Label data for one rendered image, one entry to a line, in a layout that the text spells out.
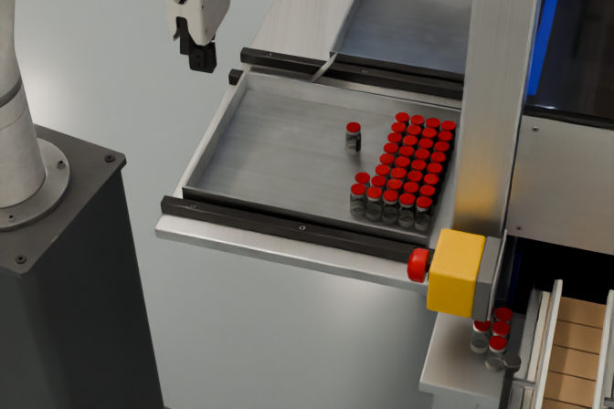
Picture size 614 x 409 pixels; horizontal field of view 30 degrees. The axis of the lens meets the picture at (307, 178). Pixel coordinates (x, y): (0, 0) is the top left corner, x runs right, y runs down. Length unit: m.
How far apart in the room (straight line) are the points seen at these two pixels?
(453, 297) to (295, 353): 1.21
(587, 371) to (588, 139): 0.28
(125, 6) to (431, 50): 1.78
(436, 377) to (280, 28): 0.72
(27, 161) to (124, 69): 1.65
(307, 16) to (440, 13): 0.22
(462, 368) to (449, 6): 0.73
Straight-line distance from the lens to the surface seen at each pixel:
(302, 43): 1.85
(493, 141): 1.27
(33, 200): 1.66
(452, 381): 1.40
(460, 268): 1.31
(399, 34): 1.87
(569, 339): 1.39
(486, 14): 1.17
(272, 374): 2.48
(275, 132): 1.69
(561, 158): 1.28
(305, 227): 1.53
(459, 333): 1.44
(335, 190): 1.60
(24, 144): 1.60
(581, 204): 1.32
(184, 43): 1.40
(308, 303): 2.60
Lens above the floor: 2.01
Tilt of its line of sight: 45 degrees down
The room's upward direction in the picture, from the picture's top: 1 degrees counter-clockwise
